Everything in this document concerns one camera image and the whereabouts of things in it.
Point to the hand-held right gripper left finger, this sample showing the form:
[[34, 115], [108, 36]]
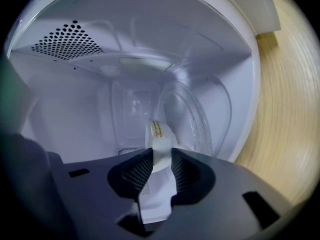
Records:
[[100, 189]]

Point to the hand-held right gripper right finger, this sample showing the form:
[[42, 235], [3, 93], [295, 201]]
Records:
[[225, 184]]

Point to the clear glass turntable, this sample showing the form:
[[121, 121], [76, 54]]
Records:
[[200, 124]]

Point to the light wooden table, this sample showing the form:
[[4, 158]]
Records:
[[282, 109]]

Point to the white microwave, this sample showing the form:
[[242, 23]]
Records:
[[175, 21]]

